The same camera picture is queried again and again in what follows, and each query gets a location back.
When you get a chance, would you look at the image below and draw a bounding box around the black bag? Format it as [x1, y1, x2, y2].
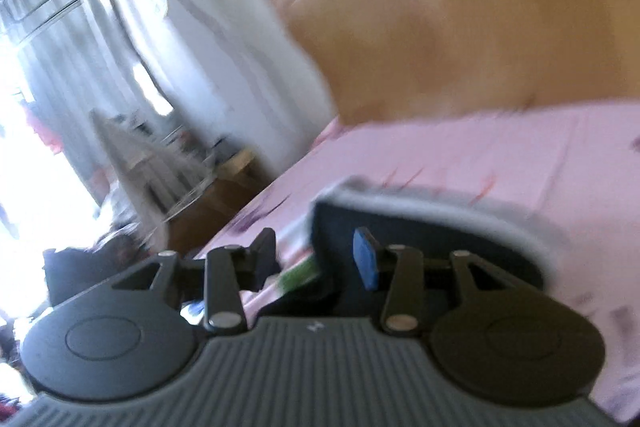
[42, 231, 168, 309]

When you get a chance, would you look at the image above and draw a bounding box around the wooden nightstand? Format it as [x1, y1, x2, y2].
[125, 146, 275, 254]

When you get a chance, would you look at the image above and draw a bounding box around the pink printed bedsheet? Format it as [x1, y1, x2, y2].
[192, 99, 640, 425]

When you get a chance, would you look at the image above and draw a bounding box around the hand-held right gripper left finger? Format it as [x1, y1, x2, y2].
[111, 227, 281, 336]

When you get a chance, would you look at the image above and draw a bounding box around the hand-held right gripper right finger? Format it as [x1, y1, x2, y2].
[352, 228, 527, 335]

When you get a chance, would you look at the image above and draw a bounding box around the dark blue garment grey trim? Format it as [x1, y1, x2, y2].
[309, 176, 572, 319]

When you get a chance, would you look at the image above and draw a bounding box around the green black white striped garment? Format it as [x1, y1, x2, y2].
[276, 256, 322, 294]

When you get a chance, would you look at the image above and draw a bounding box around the grey curtain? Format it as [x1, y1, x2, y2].
[0, 0, 177, 208]

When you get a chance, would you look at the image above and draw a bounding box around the wooden headboard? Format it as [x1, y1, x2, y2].
[221, 0, 640, 128]

